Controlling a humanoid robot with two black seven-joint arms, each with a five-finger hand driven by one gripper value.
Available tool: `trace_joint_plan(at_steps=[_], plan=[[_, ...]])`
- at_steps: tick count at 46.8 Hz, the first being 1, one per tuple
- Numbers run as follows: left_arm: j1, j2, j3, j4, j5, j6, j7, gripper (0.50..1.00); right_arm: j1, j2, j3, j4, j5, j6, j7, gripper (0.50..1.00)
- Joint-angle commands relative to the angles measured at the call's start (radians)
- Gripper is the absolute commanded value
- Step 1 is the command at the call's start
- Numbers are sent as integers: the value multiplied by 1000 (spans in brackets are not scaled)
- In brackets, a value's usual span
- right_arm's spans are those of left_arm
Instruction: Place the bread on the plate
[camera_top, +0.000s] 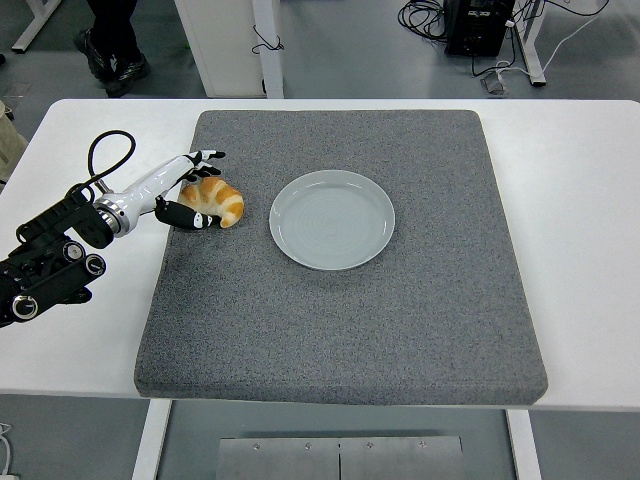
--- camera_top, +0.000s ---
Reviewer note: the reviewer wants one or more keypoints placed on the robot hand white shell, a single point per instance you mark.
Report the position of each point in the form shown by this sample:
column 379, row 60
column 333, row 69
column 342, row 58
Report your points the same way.
column 155, row 181

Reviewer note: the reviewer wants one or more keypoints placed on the golden croissant bread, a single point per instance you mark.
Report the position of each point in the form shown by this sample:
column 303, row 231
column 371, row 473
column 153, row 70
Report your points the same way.
column 225, row 197

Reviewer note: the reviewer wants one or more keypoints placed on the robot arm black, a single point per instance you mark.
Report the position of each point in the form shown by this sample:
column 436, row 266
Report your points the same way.
column 50, row 285

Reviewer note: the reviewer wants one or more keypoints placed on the round pale grey plate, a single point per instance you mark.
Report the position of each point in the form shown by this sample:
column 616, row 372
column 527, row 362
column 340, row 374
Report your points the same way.
column 332, row 221

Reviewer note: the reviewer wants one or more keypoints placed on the grey metal plate with screws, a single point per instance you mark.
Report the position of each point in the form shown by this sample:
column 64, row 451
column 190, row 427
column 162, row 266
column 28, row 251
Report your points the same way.
column 300, row 460

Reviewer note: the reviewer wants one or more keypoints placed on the beige bag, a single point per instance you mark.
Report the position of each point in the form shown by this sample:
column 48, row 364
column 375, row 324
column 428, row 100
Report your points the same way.
column 9, row 145

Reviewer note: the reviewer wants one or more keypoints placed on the white panel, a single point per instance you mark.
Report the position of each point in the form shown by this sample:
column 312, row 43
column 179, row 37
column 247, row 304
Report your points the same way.
column 220, row 45

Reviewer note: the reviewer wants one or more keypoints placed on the white square column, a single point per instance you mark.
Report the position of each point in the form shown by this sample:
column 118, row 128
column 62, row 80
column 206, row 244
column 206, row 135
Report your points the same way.
column 270, row 70

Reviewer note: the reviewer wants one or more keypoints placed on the person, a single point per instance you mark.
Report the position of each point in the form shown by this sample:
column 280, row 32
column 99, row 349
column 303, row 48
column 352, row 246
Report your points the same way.
column 115, row 25

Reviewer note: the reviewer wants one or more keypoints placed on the white slanted desk foot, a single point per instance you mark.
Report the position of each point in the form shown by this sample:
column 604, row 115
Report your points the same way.
column 35, row 22

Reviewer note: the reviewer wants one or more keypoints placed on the grey speckled mat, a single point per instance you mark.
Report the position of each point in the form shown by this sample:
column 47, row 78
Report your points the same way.
column 330, row 330

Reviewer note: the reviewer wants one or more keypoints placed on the white table leg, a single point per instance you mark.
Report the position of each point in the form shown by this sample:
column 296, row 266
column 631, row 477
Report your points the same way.
column 525, row 445
column 150, row 440

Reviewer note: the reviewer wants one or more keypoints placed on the grey floor socket box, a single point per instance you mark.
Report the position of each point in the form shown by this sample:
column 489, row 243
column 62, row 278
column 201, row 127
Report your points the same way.
column 496, row 85

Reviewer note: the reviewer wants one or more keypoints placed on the black computer case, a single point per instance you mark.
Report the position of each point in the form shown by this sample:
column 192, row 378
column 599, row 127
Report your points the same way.
column 477, row 27

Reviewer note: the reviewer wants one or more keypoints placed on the white desk leg with foot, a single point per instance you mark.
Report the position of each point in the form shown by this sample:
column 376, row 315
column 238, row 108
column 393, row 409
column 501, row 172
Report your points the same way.
column 531, row 35

